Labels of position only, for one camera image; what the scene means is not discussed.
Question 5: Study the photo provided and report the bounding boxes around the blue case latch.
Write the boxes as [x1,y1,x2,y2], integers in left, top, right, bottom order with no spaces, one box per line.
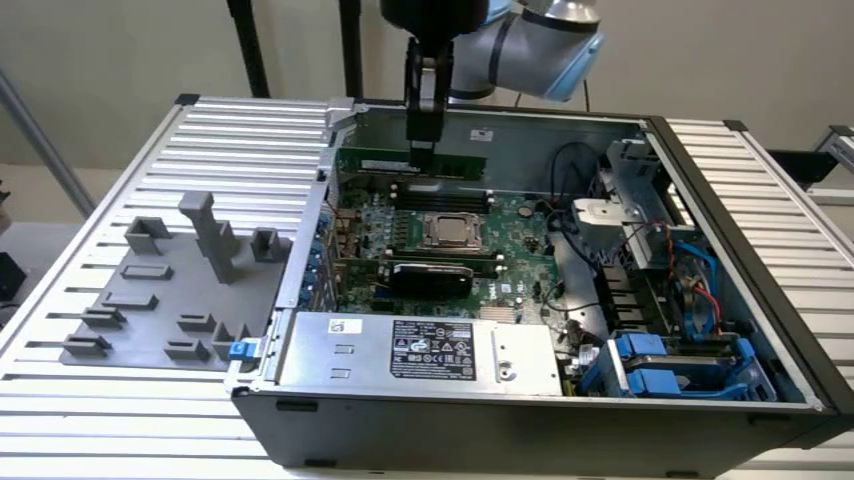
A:
[227,338,262,363]

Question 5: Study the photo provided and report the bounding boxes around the grey parts rack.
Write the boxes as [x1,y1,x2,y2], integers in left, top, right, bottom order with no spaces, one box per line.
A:
[58,191,296,374]

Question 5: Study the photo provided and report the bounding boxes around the black wire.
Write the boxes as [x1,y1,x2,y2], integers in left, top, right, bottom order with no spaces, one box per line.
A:
[547,141,606,204]

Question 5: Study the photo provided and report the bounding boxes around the green RAM stick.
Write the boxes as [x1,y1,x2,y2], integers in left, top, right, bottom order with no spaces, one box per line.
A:
[332,147,489,181]

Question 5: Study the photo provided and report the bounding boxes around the grey metal pole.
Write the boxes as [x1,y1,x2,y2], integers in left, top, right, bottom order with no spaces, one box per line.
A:
[0,68,96,217]

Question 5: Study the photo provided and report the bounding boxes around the black object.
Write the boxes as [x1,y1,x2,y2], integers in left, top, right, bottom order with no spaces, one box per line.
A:
[0,251,30,303]

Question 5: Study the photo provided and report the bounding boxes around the black open PC case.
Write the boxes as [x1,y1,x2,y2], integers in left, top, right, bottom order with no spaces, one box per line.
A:
[223,97,841,480]

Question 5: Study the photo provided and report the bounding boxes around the red wire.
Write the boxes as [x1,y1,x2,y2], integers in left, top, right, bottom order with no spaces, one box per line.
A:
[691,283,727,335]

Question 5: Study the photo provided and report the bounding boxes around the blue wire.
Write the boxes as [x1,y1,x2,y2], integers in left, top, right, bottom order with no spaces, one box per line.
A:
[669,239,727,347]

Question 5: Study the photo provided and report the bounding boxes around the CPU socket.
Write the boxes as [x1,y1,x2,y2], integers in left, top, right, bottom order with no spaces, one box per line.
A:
[414,210,485,251]

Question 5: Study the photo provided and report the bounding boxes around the silver power supply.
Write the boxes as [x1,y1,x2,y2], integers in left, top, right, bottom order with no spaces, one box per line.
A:
[275,310,566,399]

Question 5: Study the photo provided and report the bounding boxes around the metal disk bay cage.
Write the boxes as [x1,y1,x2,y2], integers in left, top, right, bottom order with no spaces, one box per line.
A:
[570,137,697,267]

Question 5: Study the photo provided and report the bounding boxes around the black RAM slot bank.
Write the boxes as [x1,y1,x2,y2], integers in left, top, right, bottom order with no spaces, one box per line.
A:
[381,247,507,275]
[391,181,495,212]

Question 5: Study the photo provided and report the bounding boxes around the aluminium frame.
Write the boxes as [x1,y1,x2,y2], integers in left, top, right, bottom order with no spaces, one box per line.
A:
[808,123,854,177]

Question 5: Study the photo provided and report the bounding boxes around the blue disk caddy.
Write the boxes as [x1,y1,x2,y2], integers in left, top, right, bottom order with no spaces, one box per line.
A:
[578,328,781,402]

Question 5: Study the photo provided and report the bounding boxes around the black stand pole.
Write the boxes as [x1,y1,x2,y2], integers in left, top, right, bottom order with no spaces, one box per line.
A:
[224,0,272,99]
[336,0,366,100]

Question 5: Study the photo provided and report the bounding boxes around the silver CPU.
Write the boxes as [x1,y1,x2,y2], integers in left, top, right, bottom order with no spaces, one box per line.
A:
[429,215,470,242]

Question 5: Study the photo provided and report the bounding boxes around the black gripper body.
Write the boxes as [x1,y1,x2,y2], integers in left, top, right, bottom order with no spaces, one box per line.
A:
[378,0,494,43]

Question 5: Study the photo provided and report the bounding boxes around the black graphics card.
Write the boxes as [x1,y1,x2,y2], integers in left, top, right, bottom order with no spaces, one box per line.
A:
[375,259,478,301]

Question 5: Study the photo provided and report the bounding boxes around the green motherboard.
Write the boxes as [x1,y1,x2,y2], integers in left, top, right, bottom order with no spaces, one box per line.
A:
[318,183,570,322]

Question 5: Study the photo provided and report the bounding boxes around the black box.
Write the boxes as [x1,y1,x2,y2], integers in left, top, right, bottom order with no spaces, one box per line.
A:
[765,148,834,192]

